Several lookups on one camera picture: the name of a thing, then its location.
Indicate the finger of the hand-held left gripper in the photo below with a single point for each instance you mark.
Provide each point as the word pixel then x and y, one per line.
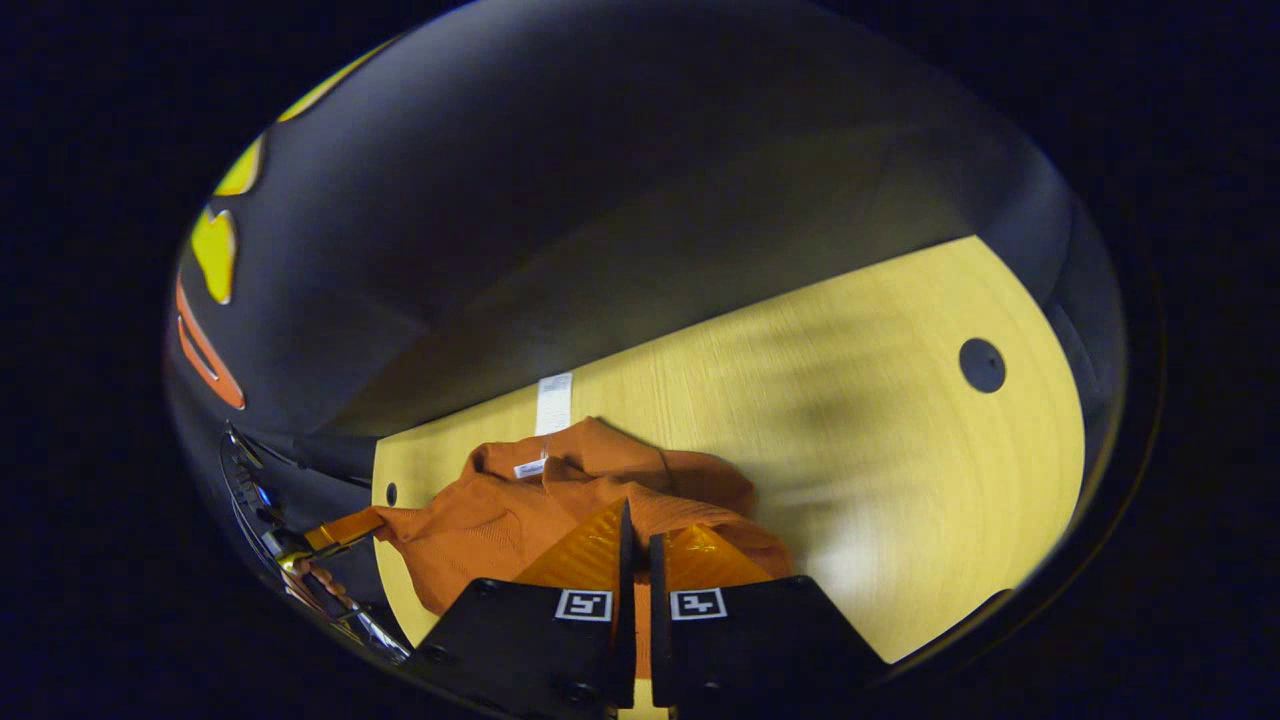
pixel 345 530

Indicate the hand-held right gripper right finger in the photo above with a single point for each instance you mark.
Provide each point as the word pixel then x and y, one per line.
pixel 658 600

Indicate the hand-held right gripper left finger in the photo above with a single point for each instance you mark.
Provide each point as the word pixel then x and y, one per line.
pixel 628 600

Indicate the orange knit shirt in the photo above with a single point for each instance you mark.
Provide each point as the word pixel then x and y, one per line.
pixel 480 530

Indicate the white tape strip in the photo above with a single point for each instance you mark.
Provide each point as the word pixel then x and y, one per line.
pixel 554 400

